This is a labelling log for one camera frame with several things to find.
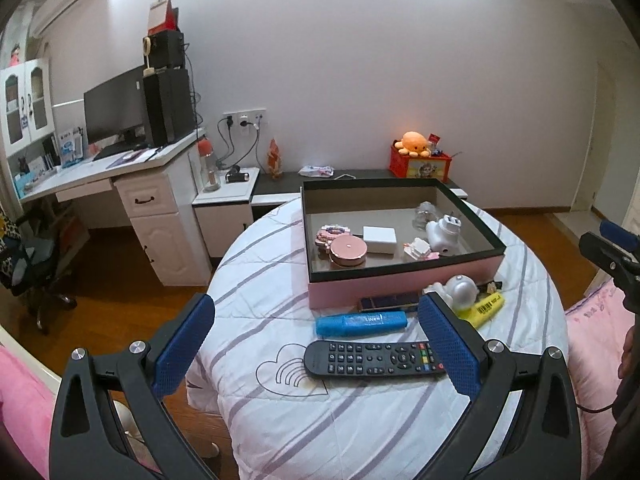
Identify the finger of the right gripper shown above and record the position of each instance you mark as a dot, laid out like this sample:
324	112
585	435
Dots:
617	232
619	257

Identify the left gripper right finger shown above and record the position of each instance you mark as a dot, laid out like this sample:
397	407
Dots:
521	421

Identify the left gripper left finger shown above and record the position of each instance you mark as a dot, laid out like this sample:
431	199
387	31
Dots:
87	438

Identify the yellow highlighter marker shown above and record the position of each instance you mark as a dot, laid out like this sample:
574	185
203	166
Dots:
483	311

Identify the white silver toy camera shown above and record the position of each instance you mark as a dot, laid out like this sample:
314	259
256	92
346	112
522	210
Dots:
459	292

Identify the blue highlighter marker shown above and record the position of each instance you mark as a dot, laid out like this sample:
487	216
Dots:
360	324

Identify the pink pillow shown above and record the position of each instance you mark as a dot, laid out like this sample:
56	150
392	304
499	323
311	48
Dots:
596	328

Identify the clear glass bottle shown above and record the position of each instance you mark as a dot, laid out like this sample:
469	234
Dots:
424	214

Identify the red storage crate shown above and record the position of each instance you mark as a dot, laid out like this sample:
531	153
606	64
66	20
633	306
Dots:
434	167

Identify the white pink brick model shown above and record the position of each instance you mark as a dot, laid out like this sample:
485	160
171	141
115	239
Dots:
420	250

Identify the black office chair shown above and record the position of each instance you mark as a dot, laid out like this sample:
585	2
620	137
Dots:
30	256

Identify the dark blue small box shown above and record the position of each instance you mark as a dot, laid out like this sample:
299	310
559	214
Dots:
406	301

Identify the white quilted striped tablecloth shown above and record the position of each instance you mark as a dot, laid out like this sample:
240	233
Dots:
284	424

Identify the orange octopus plush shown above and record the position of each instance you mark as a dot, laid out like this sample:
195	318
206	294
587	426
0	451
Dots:
413	144

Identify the black tv remote control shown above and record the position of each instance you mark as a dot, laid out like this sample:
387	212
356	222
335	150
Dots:
334	359

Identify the white rectangular box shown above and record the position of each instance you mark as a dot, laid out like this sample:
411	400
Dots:
380	239

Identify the pink box with black rim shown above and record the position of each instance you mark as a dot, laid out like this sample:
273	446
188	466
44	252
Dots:
390	204

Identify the white desk with drawers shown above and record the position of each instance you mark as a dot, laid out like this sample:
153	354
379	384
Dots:
157	190

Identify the rose gold round compact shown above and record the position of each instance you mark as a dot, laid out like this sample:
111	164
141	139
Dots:
348	250

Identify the white low cabinet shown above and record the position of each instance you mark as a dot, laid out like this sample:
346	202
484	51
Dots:
224	214

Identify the pink brick donut model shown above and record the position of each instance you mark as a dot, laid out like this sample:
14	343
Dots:
327	234

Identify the bottle with red cap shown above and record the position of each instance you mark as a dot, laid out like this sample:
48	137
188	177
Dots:
208	165

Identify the crumpled tissue pack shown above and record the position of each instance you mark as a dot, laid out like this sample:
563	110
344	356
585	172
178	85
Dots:
310	171

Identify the white glass door cabinet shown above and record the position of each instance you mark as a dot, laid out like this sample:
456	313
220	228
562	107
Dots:
26	107

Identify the black small webcam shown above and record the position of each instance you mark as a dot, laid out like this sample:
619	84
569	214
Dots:
236	175

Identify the dark low shelf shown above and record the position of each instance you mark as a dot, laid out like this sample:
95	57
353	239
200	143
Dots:
269	192

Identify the black computer monitor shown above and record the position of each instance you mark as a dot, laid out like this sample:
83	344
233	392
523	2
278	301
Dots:
115	108

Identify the orange figurine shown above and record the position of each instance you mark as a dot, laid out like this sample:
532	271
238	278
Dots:
274	160

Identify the black computer tower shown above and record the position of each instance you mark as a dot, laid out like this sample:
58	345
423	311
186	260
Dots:
169	109

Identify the black speaker box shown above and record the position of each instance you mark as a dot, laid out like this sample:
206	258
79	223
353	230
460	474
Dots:
167	49

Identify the red white paper box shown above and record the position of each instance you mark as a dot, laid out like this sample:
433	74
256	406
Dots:
162	16

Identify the white wall power outlet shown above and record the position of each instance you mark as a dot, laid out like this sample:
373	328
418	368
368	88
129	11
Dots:
246	120

